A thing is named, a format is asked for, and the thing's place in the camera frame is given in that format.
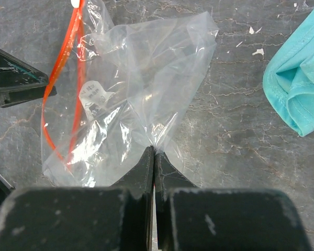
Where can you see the clear zip top bag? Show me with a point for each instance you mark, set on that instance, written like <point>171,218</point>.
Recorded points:
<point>117,89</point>

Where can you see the teal cloth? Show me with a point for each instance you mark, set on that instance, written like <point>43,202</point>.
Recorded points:
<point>288,80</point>

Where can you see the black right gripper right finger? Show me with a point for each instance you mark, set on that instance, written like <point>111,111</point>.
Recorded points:
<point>193,218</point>

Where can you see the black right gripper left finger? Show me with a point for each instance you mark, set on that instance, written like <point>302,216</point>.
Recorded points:
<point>118,217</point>

